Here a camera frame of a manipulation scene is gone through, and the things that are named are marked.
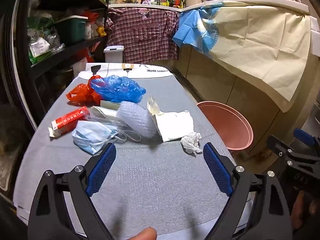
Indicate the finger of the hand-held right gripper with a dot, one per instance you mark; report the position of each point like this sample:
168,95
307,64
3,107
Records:
303,136
277,146

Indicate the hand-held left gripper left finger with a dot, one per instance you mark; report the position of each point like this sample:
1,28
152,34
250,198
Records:
102,167

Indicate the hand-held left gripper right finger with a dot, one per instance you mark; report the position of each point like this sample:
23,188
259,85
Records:
217,170

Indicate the blue face mask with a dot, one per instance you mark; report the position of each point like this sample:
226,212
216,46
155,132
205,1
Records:
87,136

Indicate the white tissue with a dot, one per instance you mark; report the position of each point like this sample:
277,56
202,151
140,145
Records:
191,141

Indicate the pink trash bin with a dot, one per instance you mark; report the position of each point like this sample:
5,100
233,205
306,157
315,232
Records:
225,127

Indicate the clear plastic wrapper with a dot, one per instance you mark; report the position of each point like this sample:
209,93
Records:
105,112

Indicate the red and white wrapper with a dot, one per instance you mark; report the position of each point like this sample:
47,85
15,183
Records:
68,120

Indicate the white foam wrap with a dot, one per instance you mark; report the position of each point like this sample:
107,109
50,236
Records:
136,117

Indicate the torn white paper bag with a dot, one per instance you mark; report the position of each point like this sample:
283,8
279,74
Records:
175,125

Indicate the red plastic bag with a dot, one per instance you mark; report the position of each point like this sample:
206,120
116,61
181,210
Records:
80,93

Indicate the blue plastic bag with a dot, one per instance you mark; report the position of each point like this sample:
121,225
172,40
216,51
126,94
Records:
117,88

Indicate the person's right hand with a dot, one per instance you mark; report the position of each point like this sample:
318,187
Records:
300,210

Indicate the person's left hand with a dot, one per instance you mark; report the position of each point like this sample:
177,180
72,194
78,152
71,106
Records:
145,235

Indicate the grey covered ironing board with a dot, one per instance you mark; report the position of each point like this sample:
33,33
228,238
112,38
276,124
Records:
155,180

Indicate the beige kitchen cabinets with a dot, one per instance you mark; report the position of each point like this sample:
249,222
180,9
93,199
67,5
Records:
212,80

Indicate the cream cloth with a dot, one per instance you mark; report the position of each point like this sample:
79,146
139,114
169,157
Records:
262,50

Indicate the white lidded bin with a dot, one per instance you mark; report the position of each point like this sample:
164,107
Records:
113,55

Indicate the red printed bag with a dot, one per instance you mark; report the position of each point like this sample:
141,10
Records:
90,55

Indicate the black metal shelf rack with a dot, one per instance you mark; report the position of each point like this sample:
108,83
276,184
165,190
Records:
75,51

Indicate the green white food packets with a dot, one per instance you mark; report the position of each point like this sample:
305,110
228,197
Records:
37,48

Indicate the yellow toy figure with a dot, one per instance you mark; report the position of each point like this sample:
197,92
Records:
101,30

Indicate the labelled jar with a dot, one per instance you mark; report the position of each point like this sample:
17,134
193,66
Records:
88,31

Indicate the red plaid shirt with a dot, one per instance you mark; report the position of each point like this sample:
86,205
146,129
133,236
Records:
142,35

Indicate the blue patterned cloth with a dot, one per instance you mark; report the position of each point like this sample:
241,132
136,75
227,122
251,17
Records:
197,32

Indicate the green storage box white lid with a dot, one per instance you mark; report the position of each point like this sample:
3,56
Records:
71,31

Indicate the orange plastic bag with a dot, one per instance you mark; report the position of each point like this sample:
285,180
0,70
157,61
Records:
90,17

